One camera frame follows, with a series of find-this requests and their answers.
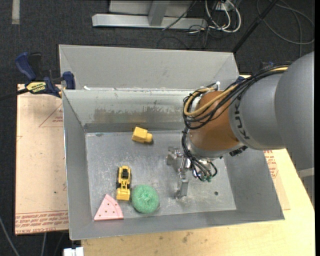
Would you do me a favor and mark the green round scrubber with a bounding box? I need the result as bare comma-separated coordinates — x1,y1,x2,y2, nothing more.
131,184,160,214

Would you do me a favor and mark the yellow toy digger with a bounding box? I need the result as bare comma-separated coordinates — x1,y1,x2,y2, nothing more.
115,165,133,201

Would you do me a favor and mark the pink wedge with dots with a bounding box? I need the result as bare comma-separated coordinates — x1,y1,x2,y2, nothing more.
93,193,125,222

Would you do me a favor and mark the brown cardboard board, red print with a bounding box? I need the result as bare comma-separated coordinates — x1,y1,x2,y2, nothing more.
14,83,292,236

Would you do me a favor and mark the grey metal bin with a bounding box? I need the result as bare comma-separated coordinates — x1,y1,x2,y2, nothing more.
58,44,286,241

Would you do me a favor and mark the yellow toy block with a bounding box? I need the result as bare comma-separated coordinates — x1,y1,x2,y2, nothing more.
131,126,154,144

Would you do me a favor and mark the black cylinder on white bracket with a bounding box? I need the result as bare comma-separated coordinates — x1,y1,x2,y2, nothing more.
228,146,249,158

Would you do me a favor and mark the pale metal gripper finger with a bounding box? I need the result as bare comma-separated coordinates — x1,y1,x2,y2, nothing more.
165,146,182,166
173,173,189,200

